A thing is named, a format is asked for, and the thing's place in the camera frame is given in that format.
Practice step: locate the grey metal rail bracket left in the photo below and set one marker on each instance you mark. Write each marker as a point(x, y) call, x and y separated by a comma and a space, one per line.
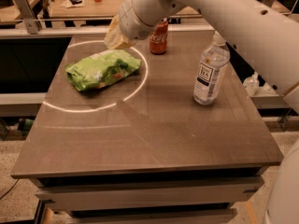
point(32, 24)

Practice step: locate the green bottle on floor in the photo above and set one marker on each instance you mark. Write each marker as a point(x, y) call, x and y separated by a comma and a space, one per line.
point(25, 124)

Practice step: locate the grey table drawer unit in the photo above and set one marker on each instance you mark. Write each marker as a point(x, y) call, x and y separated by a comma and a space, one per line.
point(190, 197)

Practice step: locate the green rice chip bag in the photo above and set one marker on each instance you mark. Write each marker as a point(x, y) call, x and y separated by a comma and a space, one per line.
point(101, 69)

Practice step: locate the red coca-cola can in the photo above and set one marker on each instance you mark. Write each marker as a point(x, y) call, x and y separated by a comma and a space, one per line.
point(158, 39)

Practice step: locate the clear tea bottle white cap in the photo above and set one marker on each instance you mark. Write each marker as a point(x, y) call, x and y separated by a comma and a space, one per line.
point(211, 70)

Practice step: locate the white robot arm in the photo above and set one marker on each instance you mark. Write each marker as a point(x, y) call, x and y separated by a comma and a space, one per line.
point(264, 38)

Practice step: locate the small clear pump bottle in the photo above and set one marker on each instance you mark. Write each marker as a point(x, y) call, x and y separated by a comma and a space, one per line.
point(251, 84)

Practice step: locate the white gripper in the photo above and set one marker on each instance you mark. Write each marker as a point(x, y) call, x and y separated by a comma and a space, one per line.
point(130, 21)

